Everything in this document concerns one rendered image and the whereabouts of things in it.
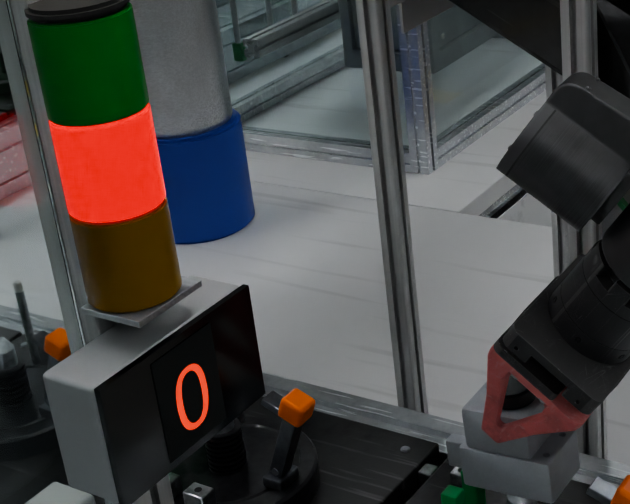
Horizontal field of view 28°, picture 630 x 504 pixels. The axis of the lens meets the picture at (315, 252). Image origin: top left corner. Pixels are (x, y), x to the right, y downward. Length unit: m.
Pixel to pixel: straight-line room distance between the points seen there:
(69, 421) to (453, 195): 1.17
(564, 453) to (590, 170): 0.21
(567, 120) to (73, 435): 0.30
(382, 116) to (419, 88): 0.80
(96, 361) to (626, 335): 0.29
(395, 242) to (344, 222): 0.67
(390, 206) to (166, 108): 0.67
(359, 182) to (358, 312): 0.41
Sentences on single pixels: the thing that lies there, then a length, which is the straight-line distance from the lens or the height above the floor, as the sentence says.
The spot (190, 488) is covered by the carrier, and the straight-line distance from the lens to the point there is 0.95.
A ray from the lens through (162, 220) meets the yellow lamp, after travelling 0.63.
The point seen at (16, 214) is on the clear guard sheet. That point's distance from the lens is 0.64.
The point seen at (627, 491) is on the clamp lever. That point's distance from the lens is 0.79.
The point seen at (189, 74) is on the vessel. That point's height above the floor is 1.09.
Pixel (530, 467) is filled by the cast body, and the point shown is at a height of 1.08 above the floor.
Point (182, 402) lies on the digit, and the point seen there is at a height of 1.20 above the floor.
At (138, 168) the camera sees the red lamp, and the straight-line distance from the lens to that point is 0.61.
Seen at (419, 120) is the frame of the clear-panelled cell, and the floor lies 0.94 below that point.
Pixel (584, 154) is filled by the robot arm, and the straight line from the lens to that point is 0.68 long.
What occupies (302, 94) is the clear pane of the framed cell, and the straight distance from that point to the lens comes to 1.93.
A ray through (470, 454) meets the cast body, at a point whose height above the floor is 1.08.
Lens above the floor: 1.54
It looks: 25 degrees down
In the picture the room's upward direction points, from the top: 7 degrees counter-clockwise
